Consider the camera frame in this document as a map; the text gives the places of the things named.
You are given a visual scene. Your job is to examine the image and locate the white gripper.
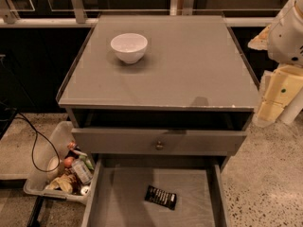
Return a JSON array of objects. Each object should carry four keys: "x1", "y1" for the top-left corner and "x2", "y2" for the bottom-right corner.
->
[{"x1": 248, "y1": 25, "x2": 303, "y2": 122}]

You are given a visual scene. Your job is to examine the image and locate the black rxbar chocolate wrapper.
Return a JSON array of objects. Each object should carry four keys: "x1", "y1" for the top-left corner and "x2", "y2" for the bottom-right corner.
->
[{"x1": 145, "y1": 185, "x2": 177, "y2": 210}]

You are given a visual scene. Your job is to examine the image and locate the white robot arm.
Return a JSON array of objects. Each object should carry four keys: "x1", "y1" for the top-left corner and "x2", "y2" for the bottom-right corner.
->
[{"x1": 248, "y1": 0, "x2": 303, "y2": 127}]

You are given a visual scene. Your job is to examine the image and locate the grey drawer cabinet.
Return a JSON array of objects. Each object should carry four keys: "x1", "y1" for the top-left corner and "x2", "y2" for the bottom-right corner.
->
[{"x1": 55, "y1": 14, "x2": 261, "y2": 227}]

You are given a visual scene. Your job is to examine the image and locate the brass drawer knob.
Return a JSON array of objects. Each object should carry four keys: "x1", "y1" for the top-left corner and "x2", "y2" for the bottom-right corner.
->
[{"x1": 155, "y1": 141, "x2": 164, "y2": 150}]

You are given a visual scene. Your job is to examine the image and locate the closed grey top drawer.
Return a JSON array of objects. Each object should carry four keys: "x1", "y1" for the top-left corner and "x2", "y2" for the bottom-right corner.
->
[{"x1": 72, "y1": 128, "x2": 247, "y2": 156}]

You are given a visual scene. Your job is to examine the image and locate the open grey middle drawer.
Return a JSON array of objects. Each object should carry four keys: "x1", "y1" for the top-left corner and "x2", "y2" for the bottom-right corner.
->
[{"x1": 81, "y1": 156, "x2": 231, "y2": 227}]

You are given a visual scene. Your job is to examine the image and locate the white ceramic bowl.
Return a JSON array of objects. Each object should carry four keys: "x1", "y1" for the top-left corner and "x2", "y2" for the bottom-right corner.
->
[{"x1": 111, "y1": 33, "x2": 148, "y2": 64}]

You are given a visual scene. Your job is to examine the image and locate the plastic bottle in bin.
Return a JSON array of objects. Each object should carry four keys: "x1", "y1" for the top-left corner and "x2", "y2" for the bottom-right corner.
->
[{"x1": 72, "y1": 159, "x2": 93, "y2": 184}]

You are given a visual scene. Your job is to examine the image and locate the red apple in bin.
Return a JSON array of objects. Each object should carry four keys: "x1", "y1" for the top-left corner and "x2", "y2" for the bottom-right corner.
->
[{"x1": 63, "y1": 156, "x2": 75, "y2": 168}]

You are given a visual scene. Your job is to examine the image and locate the clear plastic storage bin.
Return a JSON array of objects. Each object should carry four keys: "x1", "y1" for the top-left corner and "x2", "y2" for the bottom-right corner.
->
[{"x1": 24, "y1": 121, "x2": 89, "y2": 204}]

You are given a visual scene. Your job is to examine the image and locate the yellow crumpled snack bag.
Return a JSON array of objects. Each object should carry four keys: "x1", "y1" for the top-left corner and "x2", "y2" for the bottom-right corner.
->
[{"x1": 46, "y1": 174, "x2": 78, "y2": 194}]

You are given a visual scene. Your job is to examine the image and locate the metal railing frame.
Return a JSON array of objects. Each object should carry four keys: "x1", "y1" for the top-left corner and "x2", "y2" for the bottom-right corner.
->
[{"x1": 0, "y1": 0, "x2": 288, "y2": 27}]

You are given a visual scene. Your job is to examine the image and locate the black cable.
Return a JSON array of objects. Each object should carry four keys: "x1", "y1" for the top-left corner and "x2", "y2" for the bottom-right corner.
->
[{"x1": 0, "y1": 101, "x2": 62, "y2": 173}]

